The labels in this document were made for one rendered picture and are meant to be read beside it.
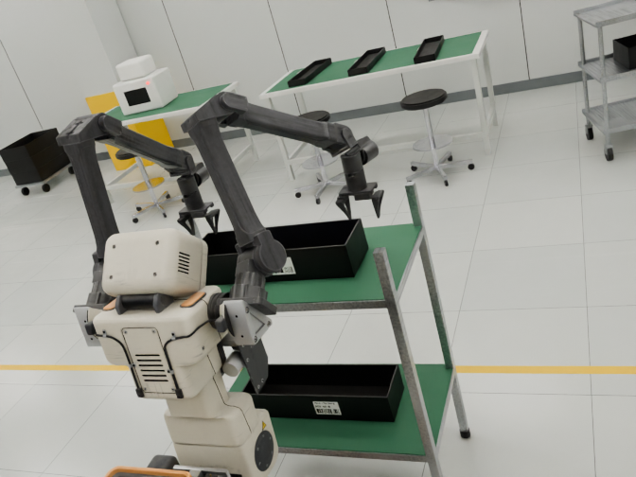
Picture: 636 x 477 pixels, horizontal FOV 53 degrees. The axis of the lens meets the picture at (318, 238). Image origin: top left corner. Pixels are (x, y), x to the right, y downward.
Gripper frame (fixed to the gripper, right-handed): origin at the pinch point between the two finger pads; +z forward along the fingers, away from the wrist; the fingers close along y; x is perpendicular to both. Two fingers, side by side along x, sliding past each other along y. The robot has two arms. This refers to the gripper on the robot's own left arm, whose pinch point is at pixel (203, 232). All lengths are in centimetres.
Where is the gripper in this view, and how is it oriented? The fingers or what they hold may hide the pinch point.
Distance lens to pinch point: 212.2
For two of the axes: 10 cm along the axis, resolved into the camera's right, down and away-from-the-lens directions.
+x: -3.3, 4.6, -8.3
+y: -9.1, 0.7, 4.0
